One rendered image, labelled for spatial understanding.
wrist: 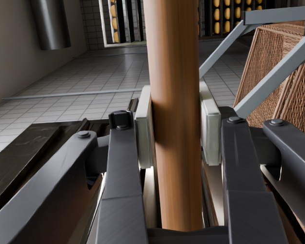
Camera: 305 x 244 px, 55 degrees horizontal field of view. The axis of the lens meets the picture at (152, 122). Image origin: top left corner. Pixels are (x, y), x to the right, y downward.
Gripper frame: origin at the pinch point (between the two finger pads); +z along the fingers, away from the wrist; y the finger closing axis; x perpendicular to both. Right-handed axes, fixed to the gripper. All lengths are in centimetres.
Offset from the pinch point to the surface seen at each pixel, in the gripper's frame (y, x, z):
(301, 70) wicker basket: 44, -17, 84
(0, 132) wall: -105, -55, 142
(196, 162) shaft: 1.1, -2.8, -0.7
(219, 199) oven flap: 14, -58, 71
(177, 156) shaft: -0.1, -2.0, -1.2
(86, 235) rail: -23, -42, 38
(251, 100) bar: 14.6, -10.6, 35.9
